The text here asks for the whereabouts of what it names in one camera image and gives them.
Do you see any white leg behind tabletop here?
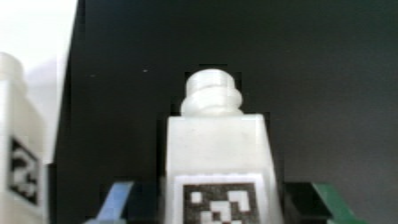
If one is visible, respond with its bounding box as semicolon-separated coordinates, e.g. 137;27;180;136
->
0;52;47;224

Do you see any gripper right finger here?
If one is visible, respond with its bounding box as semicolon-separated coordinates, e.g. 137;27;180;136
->
283;181;372;224

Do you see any white marker base plate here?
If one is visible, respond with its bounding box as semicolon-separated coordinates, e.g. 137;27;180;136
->
0;0;79;163

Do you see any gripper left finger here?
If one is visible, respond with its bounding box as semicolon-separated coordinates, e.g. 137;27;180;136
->
82;181;135;224

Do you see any white leg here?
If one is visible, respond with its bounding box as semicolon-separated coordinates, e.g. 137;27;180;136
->
162;69;285;224
0;52;47;224

